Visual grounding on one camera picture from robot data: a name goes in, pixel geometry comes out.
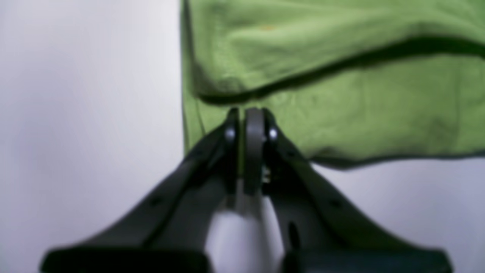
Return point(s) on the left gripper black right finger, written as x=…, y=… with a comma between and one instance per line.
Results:
x=321, y=230

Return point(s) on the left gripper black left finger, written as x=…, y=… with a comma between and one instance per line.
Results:
x=166, y=232

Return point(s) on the green T-shirt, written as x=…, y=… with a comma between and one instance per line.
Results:
x=348, y=81

